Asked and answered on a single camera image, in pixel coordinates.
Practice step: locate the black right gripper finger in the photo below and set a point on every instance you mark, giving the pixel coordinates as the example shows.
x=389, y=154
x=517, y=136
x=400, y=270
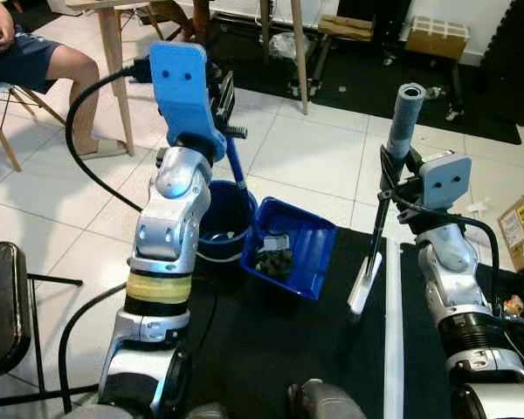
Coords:
x=389, y=166

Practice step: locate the white broom with grey grip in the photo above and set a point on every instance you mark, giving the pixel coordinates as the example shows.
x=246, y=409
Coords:
x=405, y=122

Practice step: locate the blue plastic dustpan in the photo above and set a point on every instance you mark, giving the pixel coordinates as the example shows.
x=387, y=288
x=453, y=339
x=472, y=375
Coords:
x=310, y=244

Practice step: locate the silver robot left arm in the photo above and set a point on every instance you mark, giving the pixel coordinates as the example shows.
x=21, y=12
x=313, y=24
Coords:
x=162, y=227

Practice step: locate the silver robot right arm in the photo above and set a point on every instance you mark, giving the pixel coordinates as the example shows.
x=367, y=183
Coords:
x=454, y=288

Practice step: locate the black floor mat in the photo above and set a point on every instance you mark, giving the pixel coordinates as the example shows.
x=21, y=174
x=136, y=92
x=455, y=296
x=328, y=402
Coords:
x=297, y=349
x=375, y=83

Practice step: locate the white crumpled paper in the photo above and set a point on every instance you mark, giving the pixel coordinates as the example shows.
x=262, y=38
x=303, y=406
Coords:
x=478, y=209

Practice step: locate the clear plastic bag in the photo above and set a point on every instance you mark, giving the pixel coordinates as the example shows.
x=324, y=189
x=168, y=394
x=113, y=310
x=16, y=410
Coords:
x=288, y=45

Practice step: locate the person legs with sandals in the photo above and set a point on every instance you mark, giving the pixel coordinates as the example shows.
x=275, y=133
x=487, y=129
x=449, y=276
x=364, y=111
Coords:
x=176, y=16

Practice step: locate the small clear plastic bottle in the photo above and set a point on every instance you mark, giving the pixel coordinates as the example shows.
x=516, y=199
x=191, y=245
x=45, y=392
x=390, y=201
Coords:
x=435, y=92

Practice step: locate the blue plastic bucket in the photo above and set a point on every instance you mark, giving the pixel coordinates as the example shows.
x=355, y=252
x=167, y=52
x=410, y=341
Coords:
x=218, y=214

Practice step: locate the wooden table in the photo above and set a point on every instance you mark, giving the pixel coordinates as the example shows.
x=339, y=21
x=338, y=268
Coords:
x=112, y=61

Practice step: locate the cardboard box with orange stickers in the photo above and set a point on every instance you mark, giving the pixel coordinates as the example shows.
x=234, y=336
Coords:
x=517, y=229

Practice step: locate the small grey trash piece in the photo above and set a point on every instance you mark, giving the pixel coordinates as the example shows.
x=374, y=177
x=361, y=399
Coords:
x=277, y=243

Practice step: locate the brown cardboard box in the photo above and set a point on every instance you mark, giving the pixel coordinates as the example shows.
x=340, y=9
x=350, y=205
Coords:
x=345, y=28

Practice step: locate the cardboard box with white insert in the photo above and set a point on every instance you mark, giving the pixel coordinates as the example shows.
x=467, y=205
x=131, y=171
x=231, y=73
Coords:
x=437, y=42

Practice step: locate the black crumpled trash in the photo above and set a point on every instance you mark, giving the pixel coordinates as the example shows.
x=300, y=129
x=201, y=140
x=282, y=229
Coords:
x=273, y=264

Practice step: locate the orange snack wrapper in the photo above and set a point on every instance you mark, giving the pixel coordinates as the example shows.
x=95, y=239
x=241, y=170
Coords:
x=513, y=305

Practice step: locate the black wheeled rack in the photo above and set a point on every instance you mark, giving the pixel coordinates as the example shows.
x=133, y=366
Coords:
x=371, y=9

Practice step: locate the black foam puzzle mat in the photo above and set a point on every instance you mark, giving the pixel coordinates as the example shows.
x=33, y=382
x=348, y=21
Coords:
x=515, y=61

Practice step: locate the seated person in blue shorts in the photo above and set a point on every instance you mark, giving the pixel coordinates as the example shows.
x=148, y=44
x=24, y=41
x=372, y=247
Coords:
x=26, y=61

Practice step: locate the wooden chair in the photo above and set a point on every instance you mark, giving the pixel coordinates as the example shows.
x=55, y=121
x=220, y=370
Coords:
x=2, y=140

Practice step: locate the grey robot right leg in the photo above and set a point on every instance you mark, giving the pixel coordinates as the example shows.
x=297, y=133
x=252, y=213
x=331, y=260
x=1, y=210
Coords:
x=323, y=401

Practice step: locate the black stool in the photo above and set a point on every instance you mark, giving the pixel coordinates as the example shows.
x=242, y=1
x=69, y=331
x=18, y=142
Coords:
x=2, y=305

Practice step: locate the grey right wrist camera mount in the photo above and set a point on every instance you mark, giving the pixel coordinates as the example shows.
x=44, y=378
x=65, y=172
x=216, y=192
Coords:
x=447, y=179

